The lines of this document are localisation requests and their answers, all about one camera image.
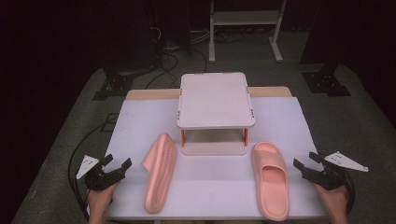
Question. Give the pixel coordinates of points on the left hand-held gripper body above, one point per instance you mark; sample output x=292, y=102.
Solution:
x=101, y=180

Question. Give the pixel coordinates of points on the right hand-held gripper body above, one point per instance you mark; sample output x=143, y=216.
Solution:
x=328, y=179

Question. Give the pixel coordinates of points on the pink rubber slipper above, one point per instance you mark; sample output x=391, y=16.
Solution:
x=160, y=174
x=272, y=183

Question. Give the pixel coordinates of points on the white two-tier shoe rack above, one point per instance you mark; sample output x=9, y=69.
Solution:
x=214, y=99

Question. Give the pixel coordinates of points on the person's left hand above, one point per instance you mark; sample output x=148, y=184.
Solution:
x=99, y=200

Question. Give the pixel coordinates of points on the person's right hand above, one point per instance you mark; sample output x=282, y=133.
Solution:
x=336, y=200

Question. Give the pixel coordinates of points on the black stand base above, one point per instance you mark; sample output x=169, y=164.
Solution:
x=325, y=82
x=116, y=84

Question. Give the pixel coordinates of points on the white table cover sheet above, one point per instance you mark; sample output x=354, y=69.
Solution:
x=214, y=186

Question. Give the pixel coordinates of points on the white metal stand frame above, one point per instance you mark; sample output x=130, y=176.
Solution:
x=246, y=18

